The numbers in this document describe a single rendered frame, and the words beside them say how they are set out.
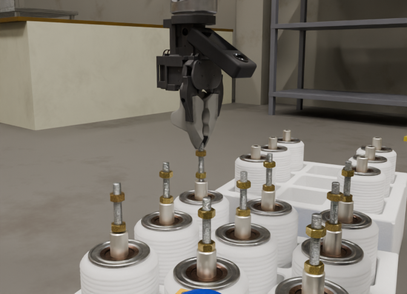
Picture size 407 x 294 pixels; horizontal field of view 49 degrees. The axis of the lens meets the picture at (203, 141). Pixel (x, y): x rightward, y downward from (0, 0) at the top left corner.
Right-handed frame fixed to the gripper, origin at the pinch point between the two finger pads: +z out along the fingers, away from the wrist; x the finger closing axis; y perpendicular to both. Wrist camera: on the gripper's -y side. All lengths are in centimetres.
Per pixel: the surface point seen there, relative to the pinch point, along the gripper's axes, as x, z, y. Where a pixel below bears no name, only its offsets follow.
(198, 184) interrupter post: 0.9, 7.3, 0.2
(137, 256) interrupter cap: 22.1, 9.7, -8.2
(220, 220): 0.7, 12.7, -4.1
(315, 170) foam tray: -59, 19, 8
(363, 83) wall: -322, 12, 95
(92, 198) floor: -32, 35, 77
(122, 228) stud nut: 22.8, 6.3, -6.4
